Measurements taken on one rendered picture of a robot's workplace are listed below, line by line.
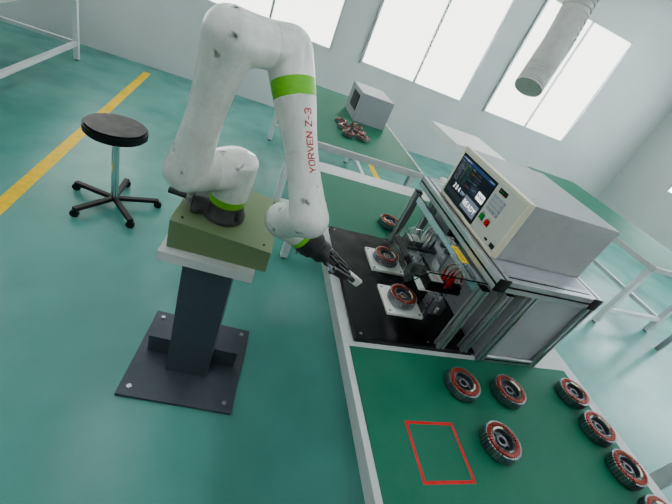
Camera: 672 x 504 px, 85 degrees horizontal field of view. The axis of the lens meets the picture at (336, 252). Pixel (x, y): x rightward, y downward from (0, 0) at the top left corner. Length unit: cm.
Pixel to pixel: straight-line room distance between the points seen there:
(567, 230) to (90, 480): 180
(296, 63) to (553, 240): 93
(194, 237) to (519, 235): 103
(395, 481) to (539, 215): 83
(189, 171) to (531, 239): 104
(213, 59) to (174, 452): 140
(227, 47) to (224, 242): 61
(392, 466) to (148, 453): 102
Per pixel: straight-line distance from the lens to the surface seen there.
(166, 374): 189
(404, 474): 105
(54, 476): 174
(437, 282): 137
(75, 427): 181
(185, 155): 108
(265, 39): 95
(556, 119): 759
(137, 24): 592
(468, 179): 146
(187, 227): 127
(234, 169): 117
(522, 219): 122
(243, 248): 127
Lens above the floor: 158
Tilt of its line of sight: 33 degrees down
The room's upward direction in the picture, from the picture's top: 24 degrees clockwise
